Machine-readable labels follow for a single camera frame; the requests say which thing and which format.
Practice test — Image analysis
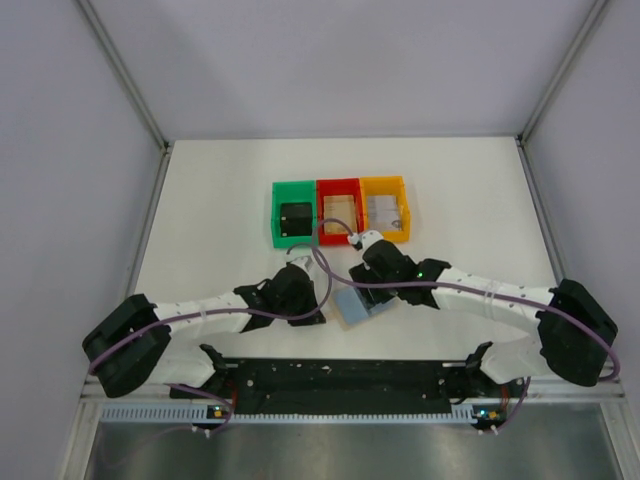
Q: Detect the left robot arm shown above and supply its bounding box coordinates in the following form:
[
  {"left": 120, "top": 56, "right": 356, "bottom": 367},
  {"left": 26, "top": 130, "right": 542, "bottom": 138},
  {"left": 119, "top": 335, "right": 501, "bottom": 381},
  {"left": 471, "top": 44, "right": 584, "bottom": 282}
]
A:
[{"left": 82, "top": 257, "right": 329, "bottom": 398}]

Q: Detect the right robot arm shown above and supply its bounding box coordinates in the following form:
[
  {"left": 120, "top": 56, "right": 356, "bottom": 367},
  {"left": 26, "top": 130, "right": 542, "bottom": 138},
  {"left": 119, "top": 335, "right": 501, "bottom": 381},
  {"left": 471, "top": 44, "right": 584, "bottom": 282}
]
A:
[{"left": 348, "top": 231, "right": 618, "bottom": 387}]

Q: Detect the silver cards stack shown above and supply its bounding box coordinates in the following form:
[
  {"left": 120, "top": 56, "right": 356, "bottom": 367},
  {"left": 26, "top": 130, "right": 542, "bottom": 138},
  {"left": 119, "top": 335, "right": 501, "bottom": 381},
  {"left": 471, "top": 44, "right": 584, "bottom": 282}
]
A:
[{"left": 367, "top": 195, "right": 402, "bottom": 232}]

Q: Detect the black cards stack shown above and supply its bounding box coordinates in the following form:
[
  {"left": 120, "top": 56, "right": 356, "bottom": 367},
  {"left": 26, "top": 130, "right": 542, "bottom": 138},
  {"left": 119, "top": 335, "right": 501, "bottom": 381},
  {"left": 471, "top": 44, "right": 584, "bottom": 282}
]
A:
[{"left": 279, "top": 202, "right": 315, "bottom": 238}]

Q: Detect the yellow plastic bin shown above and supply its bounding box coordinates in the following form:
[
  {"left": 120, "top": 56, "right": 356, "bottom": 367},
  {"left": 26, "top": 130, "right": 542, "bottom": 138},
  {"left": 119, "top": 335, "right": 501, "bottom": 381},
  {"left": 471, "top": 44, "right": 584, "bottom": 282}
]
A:
[{"left": 359, "top": 176, "right": 411, "bottom": 243}]

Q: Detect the red plastic bin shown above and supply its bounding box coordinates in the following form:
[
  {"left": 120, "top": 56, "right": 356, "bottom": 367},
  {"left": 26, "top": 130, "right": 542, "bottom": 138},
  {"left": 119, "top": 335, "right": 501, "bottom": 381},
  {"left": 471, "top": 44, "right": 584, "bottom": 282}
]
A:
[{"left": 316, "top": 178, "right": 364, "bottom": 246}]

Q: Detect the green plastic bin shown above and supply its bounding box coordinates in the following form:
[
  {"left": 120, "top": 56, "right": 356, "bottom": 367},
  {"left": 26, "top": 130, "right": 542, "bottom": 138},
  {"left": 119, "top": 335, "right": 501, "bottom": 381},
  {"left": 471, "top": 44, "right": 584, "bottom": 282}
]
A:
[{"left": 271, "top": 180, "right": 317, "bottom": 249}]

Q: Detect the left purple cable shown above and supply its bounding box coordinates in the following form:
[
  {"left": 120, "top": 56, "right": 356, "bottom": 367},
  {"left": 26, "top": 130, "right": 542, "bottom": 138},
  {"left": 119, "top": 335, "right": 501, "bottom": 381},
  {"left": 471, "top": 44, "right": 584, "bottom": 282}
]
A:
[{"left": 87, "top": 242, "right": 334, "bottom": 441}]

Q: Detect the purple cable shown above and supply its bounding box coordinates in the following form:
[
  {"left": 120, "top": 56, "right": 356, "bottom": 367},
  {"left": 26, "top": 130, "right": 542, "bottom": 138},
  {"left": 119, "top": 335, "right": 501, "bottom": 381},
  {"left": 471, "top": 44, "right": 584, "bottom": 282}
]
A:
[
  {"left": 87, "top": 242, "right": 334, "bottom": 441},
  {"left": 310, "top": 218, "right": 622, "bottom": 435}
]

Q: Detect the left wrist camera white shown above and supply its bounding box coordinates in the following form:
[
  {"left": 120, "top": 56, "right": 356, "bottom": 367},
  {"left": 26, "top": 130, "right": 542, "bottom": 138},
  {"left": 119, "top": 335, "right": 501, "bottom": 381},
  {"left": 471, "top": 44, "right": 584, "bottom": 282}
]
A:
[{"left": 285, "top": 251, "right": 314, "bottom": 274}]

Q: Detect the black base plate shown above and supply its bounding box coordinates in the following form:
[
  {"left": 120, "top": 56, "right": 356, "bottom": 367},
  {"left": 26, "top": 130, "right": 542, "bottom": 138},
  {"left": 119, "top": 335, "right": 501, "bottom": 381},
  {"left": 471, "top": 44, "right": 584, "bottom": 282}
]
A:
[{"left": 199, "top": 358, "right": 524, "bottom": 415}]

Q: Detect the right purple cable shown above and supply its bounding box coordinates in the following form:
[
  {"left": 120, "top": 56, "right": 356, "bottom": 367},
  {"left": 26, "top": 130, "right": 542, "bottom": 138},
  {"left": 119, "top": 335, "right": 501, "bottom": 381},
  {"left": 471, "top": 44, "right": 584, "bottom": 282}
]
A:
[{"left": 310, "top": 218, "right": 622, "bottom": 435}]

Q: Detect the grey slotted cable duct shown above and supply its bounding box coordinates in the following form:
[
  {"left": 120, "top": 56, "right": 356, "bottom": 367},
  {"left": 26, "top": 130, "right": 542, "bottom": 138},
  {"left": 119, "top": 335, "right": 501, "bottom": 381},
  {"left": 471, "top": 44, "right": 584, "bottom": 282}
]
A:
[{"left": 100, "top": 403, "right": 478, "bottom": 426}]

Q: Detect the right aluminium frame post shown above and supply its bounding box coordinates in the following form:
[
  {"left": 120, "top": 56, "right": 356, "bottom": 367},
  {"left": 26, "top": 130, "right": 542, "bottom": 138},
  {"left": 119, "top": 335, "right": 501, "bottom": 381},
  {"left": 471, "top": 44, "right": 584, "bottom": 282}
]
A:
[{"left": 517, "top": 0, "right": 614, "bottom": 148}]

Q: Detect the aluminium frame post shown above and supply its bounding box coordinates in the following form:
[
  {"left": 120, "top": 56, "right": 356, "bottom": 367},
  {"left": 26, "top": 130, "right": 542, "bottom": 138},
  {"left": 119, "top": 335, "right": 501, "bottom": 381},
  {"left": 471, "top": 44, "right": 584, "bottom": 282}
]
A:
[
  {"left": 517, "top": 0, "right": 614, "bottom": 148},
  {"left": 72, "top": 0, "right": 170, "bottom": 152}
]

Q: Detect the left aluminium frame post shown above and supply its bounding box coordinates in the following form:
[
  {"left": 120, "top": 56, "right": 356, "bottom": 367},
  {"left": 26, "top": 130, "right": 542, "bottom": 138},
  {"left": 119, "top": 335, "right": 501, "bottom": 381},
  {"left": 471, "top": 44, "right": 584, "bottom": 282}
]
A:
[{"left": 72, "top": 0, "right": 170, "bottom": 152}]

